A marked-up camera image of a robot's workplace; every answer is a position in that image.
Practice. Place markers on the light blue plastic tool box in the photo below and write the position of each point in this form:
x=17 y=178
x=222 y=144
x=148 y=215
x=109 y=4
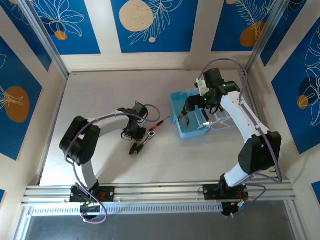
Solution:
x=176 y=110

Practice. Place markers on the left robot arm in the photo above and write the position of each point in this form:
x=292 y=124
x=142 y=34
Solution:
x=80 y=145

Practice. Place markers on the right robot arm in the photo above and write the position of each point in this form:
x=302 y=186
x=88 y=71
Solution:
x=257 y=155

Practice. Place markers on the aluminium side strip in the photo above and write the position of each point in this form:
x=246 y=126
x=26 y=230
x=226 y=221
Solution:
x=58 y=100

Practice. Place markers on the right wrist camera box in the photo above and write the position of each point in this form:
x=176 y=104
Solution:
x=201 y=86

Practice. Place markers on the aluminium side rail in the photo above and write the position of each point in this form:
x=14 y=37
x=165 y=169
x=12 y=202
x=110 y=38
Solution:
x=252 y=105

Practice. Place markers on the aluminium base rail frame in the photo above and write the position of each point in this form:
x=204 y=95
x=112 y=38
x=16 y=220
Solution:
x=160 y=192

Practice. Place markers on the blue floral wall panel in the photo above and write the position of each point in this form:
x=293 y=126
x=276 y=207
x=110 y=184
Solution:
x=17 y=82
x=25 y=32
x=232 y=30
x=155 y=27
x=295 y=87
x=282 y=37
x=72 y=30

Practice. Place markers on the aluminium corner post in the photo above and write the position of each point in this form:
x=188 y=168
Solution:
x=42 y=35
x=265 y=30

